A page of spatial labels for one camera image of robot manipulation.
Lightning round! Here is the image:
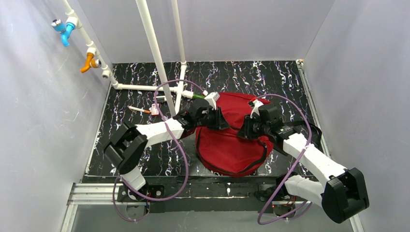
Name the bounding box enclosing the red student backpack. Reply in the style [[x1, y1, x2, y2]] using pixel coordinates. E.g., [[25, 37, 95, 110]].
[[194, 92, 322, 178]]

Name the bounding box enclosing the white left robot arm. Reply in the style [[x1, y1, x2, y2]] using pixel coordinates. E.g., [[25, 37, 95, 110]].
[[103, 99, 229, 190]]

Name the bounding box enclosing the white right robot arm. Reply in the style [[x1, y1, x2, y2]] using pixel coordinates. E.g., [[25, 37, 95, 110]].
[[237, 100, 369, 223]]

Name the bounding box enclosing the white stapler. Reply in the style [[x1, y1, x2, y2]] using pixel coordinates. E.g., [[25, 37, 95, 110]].
[[156, 96, 167, 102]]

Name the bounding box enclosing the small red white card box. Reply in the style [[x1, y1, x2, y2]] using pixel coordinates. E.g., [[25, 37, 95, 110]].
[[150, 104, 160, 116]]

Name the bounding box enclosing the white orange-tipped marker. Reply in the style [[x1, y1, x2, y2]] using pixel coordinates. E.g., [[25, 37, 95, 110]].
[[128, 106, 151, 114]]

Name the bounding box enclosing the orange faucet valve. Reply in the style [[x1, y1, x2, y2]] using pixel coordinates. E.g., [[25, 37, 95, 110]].
[[80, 52, 102, 73]]

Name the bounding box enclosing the blue faucet valve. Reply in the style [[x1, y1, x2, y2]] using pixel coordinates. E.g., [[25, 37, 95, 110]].
[[51, 17, 79, 47]]

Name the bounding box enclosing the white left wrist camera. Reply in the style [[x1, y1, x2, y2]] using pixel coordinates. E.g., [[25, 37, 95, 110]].
[[204, 92, 220, 109]]

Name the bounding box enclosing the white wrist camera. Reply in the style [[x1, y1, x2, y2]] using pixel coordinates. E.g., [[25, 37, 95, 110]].
[[249, 100, 264, 118], [204, 92, 220, 109]]

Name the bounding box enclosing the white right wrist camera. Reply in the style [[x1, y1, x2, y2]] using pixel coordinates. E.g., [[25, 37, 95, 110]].
[[249, 100, 264, 118]]

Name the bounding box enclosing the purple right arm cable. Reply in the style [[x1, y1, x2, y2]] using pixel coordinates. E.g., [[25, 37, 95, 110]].
[[249, 93, 313, 225]]

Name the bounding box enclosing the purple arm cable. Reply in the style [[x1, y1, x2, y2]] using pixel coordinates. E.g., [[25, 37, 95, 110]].
[[112, 79, 209, 222], [249, 93, 313, 225]]

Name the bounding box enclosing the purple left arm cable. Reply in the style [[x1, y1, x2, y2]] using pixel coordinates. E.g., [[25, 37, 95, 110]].
[[112, 79, 209, 222]]

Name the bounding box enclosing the aluminium rail frame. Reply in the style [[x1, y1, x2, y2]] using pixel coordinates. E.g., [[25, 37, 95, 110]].
[[60, 182, 366, 232]]

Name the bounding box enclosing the white PVC pipe frame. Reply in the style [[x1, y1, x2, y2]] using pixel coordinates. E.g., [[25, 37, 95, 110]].
[[63, 0, 183, 116]]

